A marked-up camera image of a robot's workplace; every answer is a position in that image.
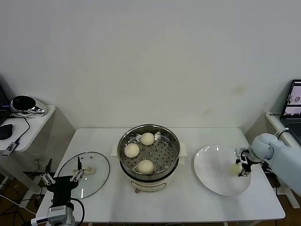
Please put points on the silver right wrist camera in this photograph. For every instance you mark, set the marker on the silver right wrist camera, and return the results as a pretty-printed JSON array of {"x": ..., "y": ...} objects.
[{"x": 241, "y": 151}]

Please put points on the silver black headset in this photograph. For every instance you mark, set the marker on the silver black headset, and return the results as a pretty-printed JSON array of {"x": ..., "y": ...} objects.
[{"x": 23, "y": 103}]

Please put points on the white steamed baozi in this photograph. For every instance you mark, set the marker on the white steamed baozi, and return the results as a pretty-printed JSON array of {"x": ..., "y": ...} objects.
[
  {"x": 131, "y": 150},
  {"x": 145, "y": 166},
  {"x": 234, "y": 169},
  {"x": 147, "y": 139}
]

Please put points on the black computer mouse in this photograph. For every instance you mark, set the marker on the black computer mouse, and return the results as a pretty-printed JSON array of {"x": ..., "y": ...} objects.
[{"x": 5, "y": 131}]

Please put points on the cream electric cooker base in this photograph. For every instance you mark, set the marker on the cream electric cooker base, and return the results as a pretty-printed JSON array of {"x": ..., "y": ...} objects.
[{"x": 150, "y": 186}]

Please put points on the white round plate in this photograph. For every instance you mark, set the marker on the white round plate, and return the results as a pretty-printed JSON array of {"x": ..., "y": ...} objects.
[{"x": 211, "y": 169}]

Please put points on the grey usb adapter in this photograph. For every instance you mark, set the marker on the grey usb adapter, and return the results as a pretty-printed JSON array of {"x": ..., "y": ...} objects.
[{"x": 10, "y": 147}]

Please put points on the open laptop with lit screen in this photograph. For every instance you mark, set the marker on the open laptop with lit screen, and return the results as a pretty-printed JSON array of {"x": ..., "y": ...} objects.
[{"x": 292, "y": 106}]

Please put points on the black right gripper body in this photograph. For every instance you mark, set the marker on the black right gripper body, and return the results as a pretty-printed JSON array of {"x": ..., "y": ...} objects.
[{"x": 246, "y": 162}]

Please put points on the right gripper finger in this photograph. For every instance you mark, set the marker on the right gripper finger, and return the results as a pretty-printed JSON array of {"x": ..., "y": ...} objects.
[
  {"x": 237, "y": 161},
  {"x": 245, "y": 173}
]

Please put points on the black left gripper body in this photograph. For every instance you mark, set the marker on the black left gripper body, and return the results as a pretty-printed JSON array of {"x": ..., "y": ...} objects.
[{"x": 61, "y": 188}]

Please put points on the perforated steel steamer basket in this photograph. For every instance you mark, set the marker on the perforated steel steamer basket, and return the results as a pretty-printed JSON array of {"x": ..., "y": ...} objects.
[{"x": 169, "y": 157}]

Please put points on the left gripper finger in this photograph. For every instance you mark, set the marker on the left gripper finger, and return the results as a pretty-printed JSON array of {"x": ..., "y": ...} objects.
[
  {"x": 78, "y": 173},
  {"x": 48, "y": 178}
]

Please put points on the dark laptop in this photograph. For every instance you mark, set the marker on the dark laptop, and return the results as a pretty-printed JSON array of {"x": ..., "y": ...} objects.
[{"x": 3, "y": 99}]

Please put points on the white side table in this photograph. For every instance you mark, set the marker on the white side table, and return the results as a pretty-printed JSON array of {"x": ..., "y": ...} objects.
[
  {"x": 272, "y": 117},
  {"x": 40, "y": 127}
]

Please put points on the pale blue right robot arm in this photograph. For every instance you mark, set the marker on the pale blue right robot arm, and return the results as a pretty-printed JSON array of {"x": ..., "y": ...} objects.
[{"x": 282, "y": 160}]

